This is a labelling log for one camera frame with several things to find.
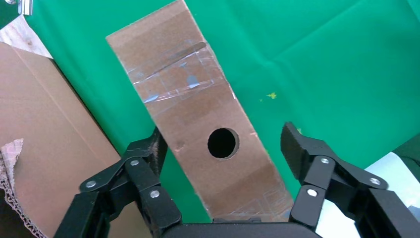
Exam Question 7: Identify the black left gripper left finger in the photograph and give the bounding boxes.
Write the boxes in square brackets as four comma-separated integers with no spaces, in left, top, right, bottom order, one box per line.
[54,126,183,238]

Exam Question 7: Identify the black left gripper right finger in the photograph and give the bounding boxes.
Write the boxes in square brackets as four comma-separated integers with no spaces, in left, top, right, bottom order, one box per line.
[280,122,420,238]

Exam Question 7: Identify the small cardboard box with hole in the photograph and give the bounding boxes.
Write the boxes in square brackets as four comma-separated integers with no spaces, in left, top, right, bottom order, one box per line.
[105,0,294,224]

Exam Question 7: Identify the large open cardboard carton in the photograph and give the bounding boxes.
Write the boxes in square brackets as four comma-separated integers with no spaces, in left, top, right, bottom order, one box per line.
[0,42,155,238]

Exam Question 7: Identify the green table cloth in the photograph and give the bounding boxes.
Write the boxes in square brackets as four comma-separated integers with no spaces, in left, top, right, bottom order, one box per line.
[0,0,420,224]

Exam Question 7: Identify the silver metal clip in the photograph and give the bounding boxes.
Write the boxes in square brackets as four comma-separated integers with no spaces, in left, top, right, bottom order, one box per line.
[5,0,34,16]

